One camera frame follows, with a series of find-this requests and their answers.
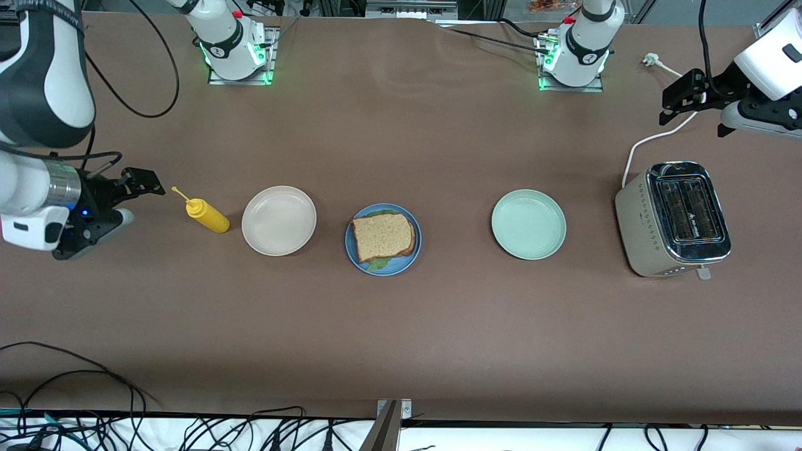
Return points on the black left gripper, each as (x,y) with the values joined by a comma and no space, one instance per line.
(720,88)

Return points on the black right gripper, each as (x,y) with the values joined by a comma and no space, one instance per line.
(98,193)

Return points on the yellow mustard squeeze bottle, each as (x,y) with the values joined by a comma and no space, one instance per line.
(210,218)

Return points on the brown bread slice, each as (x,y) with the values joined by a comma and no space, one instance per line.
(383,238)

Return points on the green lettuce leaf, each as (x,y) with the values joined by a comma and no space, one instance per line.
(378,265)

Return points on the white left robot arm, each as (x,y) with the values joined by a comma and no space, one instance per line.
(583,44)

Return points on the beige round plate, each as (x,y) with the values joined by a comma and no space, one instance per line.
(279,220)

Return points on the green round plate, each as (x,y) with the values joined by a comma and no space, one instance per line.
(528,224)

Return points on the blue round plate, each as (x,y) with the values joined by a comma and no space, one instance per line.
(350,247)

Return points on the beige chrome toaster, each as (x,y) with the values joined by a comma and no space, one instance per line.
(639,225)

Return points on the orange packet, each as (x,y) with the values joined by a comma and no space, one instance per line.
(545,5)

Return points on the grey power strip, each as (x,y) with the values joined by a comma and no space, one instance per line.
(410,9)

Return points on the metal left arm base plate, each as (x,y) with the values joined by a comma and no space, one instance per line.
(595,89)

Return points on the metal table edge bracket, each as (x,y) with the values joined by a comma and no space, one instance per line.
(385,432)

